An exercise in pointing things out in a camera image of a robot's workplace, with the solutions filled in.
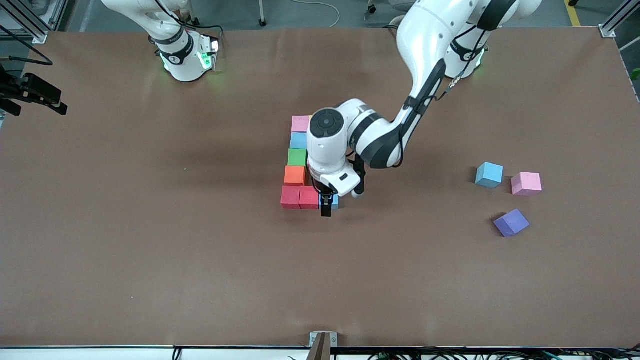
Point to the purple foam cube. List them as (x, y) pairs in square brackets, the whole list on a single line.
[(511, 222)]

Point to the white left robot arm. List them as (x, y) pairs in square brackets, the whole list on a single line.
[(327, 145)]

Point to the pink foam cube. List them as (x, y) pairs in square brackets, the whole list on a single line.
[(526, 183), (300, 124)]

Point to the orange foam cube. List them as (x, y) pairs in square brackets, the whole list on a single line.
[(294, 175)]

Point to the metal table edge bracket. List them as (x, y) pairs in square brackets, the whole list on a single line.
[(332, 339)]

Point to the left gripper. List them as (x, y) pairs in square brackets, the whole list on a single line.
[(326, 202)]

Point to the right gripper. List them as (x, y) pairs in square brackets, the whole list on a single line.
[(20, 88)]

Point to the blue foam cube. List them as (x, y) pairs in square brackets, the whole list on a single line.
[(298, 140), (335, 201), (489, 174)]

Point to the green foam cube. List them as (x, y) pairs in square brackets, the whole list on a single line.
[(297, 157)]

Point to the white table edge rail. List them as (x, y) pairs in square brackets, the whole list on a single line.
[(100, 354)]

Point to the aluminium frame post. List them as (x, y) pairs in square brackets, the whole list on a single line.
[(36, 34), (607, 31)]

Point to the red foam cube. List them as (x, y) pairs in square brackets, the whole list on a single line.
[(290, 197), (308, 197)]

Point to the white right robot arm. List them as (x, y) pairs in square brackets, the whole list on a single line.
[(182, 67)]

